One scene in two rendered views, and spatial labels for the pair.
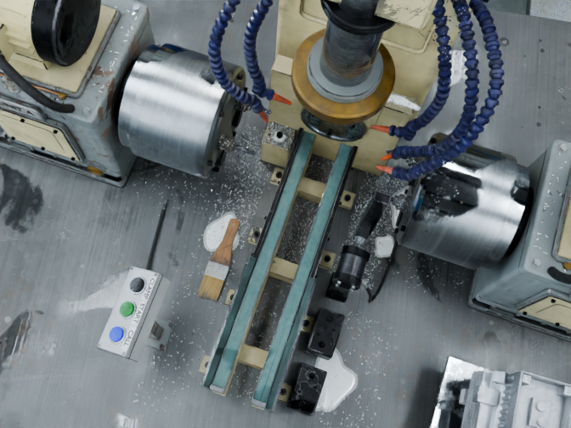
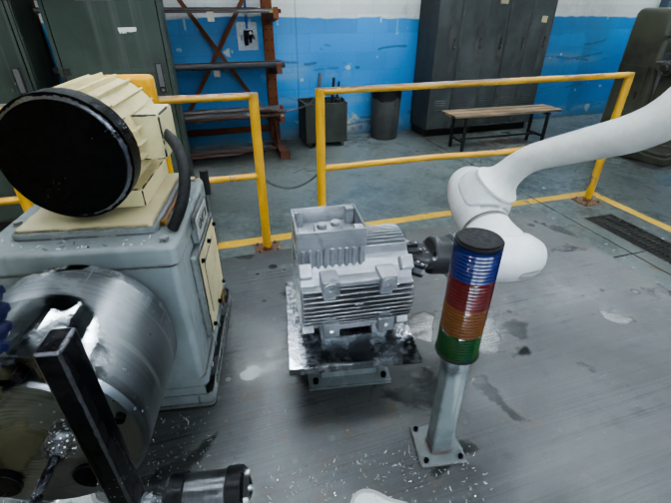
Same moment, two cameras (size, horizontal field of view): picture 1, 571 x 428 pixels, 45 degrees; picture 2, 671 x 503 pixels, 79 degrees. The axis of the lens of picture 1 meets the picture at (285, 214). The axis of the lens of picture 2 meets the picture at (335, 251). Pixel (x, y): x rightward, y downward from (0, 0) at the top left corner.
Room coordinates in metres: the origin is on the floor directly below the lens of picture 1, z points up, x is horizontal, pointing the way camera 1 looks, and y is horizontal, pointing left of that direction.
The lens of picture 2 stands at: (0.29, 0.12, 1.46)
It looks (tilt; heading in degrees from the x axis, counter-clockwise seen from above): 31 degrees down; 253
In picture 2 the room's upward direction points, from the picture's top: straight up
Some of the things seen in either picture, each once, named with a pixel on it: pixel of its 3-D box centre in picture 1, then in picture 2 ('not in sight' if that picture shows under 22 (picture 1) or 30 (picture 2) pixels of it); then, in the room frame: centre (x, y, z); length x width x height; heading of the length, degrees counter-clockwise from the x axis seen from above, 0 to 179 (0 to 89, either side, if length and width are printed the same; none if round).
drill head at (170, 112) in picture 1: (163, 103); not in sight; (0.64, 0.29, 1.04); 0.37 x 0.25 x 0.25; 80
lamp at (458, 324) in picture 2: not in sight; (463, 313); (-0.01, -0.25, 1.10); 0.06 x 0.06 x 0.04
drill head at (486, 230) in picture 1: (471, 205); (74, 362); (0.51, -0.38, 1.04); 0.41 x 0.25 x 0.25; 80
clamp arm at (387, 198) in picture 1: (370, 219); (105, 444); (0.42, -0.16, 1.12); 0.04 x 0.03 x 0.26; 170
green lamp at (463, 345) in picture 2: not in sight; (458, 337); (-0.01, -0.25, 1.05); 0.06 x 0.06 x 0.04
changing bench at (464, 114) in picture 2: not in sight; (498, 128); (-3.07, -4.04, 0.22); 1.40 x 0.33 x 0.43; 178
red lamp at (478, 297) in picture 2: not in sight; (469, 286); (-0.01, -0.25, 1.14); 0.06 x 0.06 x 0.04
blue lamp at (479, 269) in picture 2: not in sight; (475, 257); (-0.01, -0.25, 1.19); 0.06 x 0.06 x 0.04
